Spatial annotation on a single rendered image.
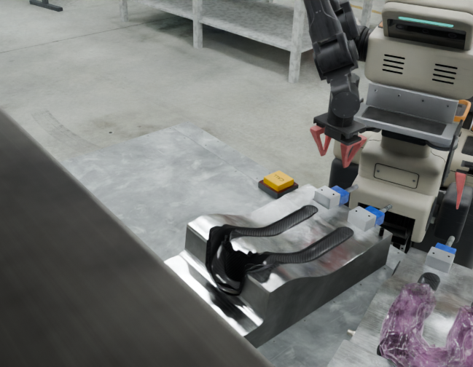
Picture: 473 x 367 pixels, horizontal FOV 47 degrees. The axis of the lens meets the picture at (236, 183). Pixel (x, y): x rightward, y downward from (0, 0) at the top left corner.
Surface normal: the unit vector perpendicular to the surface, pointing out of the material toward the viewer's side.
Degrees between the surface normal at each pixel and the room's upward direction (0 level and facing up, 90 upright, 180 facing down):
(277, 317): 90
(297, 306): 90
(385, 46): 98
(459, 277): 0
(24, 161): 0
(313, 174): 0
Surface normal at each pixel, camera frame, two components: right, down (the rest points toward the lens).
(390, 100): -0.48, 0.46
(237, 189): 0.03, -0.84
